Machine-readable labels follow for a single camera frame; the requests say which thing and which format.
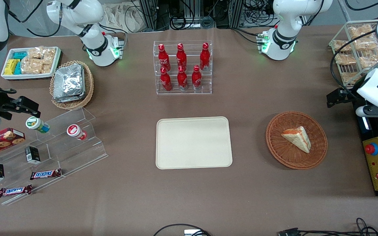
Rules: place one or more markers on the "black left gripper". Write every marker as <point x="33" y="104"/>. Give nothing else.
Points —
<point x="347" y="95"/>

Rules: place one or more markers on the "triangular sandwich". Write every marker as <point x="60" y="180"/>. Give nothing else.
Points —
<point x="297" y="139"/>

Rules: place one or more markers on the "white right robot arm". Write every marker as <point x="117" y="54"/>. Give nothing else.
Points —
<point x="98" y="49"/>

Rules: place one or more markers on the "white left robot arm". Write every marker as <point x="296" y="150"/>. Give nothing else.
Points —
<point x="285" y="36"/>

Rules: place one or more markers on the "white rectangular snack tray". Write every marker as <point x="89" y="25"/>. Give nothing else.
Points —
<point x="28" y="76"/>

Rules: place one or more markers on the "oval light wicker basket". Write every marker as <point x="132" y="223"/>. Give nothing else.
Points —
<point x="89" y="85"/>

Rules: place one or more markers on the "round brown wicker basket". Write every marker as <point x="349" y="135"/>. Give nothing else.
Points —
<point x="284" y="154"/>

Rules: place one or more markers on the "cream plastic tray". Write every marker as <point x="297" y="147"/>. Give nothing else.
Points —
<point x="192" y="144"/>

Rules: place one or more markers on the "green lid cup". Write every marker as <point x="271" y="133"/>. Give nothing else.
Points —
<point x="36" y="124"/>

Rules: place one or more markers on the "bagged cracker snack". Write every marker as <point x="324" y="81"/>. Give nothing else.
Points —
<point x="341" y="46"/>
<point x="366" y="43"/>
<point x="349" y="77"/>
<point x="345" y="59"/>
<point x="371" y="59"/>
<point x="361" y="31"/>

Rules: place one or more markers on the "teal snack pack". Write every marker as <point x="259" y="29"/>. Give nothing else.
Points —
<point x="18" y="68"/>
<point x="20" y="55"/>

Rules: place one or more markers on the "yellow snack pack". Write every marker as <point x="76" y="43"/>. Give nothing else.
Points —
<point x="11" y="66"/>

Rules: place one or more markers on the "clear bagged rice crackers pile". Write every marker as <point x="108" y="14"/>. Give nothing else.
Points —
<point x="36" y="62"/>

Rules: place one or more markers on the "stack of foil containers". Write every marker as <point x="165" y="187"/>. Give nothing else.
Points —
<point x="68" y="83"/>

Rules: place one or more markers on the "red lid cup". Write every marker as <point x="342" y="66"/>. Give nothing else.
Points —
<point x="75" y="131"/>

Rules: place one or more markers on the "clear acrylic stepped shelf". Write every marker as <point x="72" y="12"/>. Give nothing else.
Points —
<point x="67" y="154"/>

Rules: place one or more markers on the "snickers bar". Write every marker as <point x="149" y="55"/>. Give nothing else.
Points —
<point x="14" y="190"/>
<point x="45" y="174"/>

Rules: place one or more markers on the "yellow control panel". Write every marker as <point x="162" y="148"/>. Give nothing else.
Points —
<point x="377" y="164"/>

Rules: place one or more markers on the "beige cloth bag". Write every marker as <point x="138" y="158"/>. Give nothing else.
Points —
<point x="120" y="18"/>

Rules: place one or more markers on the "red cola bottle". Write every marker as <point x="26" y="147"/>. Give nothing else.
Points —
<point x="182" y="80"/>
<point x="166" y="82"/>
<point x="196" y="79"/>
<point x="164" y="59"/>
<point x="181" y="58"/>
<point x="204" y="58"/>

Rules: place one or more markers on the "clear acrylic bottle rack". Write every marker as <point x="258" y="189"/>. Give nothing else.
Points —
<point x="184" y="92"/>

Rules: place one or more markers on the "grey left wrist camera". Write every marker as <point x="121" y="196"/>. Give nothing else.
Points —
<point x="363" y="110"/>

